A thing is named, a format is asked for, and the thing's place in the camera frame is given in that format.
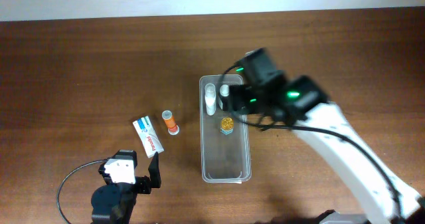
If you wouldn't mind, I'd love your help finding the dark bottle white cap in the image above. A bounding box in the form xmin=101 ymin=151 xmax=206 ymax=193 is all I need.
xmin=218 ymin=84 xmax=230 ymax=112

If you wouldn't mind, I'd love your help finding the orange tablet tube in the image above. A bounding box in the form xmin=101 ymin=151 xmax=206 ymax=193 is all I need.
xmin=161 ymin=110 xmax=180 ymax=136

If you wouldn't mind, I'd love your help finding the gold lid small jar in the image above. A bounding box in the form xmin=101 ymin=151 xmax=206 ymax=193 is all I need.
xmin=220 ymin=117 xmax=234 ymax=135

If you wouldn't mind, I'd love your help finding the white pump bottle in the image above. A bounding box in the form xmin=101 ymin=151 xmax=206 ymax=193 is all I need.
xmin=205 ymin=83 xmax=216 ymax=116

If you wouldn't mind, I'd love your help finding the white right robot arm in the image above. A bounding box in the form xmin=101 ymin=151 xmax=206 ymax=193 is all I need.
xmin=227 ymin=48 xmax=424 ymax=223

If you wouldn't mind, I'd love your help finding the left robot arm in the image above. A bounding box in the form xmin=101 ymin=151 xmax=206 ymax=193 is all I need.
xmin=91 ymin=150 xmax=161 ymax=224

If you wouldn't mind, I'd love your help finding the clear plastic container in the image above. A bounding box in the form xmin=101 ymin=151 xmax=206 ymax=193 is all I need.
xmin=199 ymin=74 xmax=252 ymax=183

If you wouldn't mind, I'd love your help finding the white Panadol box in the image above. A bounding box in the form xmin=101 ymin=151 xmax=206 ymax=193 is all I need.
xmin=132 ymin=116 xmax=164 ymax=158

